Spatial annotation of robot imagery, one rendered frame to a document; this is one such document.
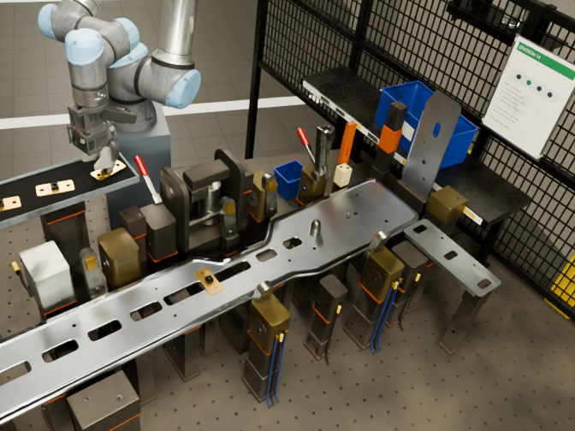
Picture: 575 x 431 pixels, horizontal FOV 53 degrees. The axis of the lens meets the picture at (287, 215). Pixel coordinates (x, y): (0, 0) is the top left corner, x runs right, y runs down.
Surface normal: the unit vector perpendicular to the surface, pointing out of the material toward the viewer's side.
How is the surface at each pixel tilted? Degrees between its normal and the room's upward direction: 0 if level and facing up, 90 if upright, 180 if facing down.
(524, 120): 90
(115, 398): 0
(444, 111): 90
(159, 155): 90
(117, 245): 0
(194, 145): 0
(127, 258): 90
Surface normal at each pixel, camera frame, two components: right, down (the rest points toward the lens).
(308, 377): 0.11, -0.73
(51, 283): 0.59, 0.60
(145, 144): 0.31, 0.68
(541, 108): -0.80, 0.34
